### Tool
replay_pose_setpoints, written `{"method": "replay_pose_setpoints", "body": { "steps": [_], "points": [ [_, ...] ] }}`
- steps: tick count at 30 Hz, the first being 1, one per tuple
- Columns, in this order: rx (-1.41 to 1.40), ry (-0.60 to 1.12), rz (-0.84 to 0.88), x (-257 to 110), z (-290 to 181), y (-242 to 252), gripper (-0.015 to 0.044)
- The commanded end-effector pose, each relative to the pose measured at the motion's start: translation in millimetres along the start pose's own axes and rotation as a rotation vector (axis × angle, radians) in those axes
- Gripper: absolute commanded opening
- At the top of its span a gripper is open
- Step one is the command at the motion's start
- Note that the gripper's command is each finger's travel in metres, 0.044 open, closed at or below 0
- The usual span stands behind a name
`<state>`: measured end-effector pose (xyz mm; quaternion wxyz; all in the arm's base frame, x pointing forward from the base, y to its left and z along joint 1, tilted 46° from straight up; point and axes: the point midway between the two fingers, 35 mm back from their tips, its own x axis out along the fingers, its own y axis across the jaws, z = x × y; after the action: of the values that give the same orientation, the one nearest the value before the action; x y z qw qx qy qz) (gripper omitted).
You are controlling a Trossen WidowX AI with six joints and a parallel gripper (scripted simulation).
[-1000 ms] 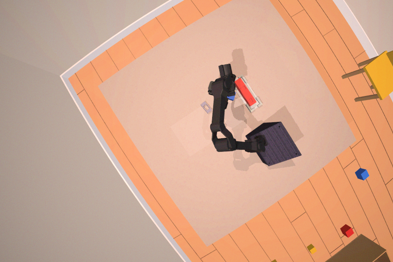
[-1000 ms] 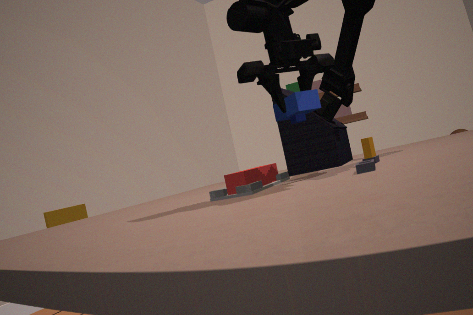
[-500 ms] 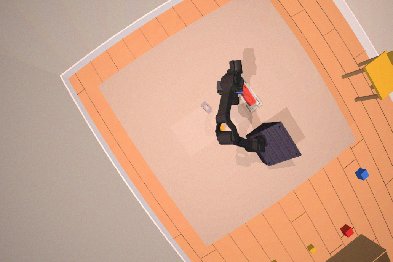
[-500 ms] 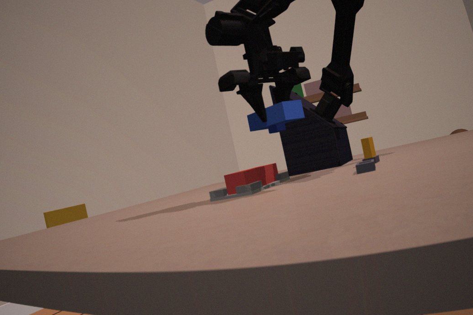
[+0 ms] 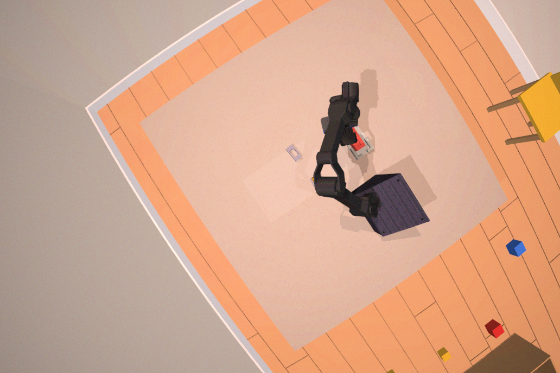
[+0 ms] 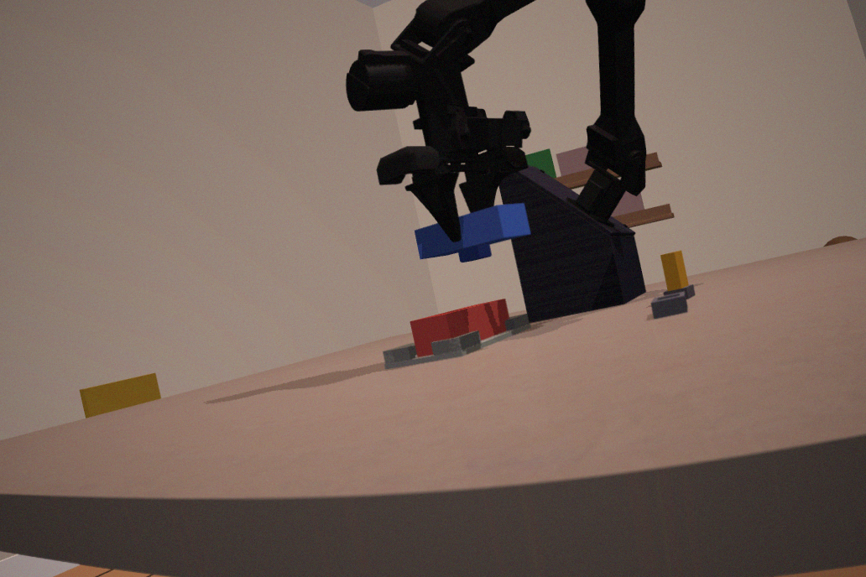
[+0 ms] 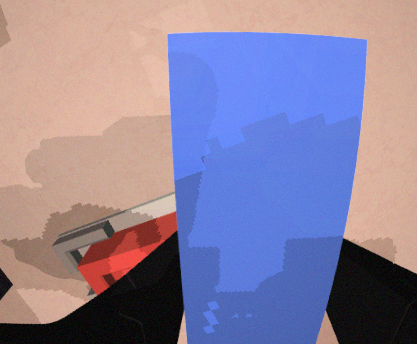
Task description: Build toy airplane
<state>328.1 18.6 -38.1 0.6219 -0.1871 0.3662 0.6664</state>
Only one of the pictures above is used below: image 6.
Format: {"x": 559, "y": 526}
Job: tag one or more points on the blue wide bar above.
{"x": 478, "y": 230}

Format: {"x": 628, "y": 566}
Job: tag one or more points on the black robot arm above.
{"x": 394, "y": 79}

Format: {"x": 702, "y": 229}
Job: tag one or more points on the orange rectangular block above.
{"x": 674, "y": 270}

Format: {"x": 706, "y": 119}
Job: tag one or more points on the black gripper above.
{"x": 434, "y": 167}

